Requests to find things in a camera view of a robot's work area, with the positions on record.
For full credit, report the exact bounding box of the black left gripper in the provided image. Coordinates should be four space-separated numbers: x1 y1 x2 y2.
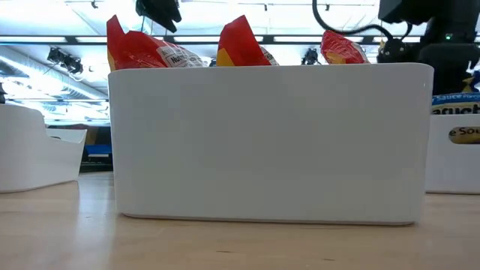
135 0 183 34

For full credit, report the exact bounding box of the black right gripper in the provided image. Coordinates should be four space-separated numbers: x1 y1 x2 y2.
417 43 480 97

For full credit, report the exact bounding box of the blue Maruchan noodle pack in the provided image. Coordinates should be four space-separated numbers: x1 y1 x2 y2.
430 91 480 146

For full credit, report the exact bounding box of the red Maruchan noodle pack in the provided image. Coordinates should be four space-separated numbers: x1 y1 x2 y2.
106 14 208 72
216 14 280 68
319 29 371 65

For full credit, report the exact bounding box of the white plastic bin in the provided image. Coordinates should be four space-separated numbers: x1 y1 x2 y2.
107 62 435 227
0 103 89 194
424 112 480 195

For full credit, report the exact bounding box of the black ceiling fixture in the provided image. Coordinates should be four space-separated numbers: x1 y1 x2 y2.
301 47 320 66
46 46 84 75

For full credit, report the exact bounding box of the black overhead beam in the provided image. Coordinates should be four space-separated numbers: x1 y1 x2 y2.
0 34 480 46

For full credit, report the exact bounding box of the blue background crate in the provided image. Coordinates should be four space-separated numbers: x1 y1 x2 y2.
84 144 113 157

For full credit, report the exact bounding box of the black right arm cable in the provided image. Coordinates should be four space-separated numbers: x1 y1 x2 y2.
312 0 395 41

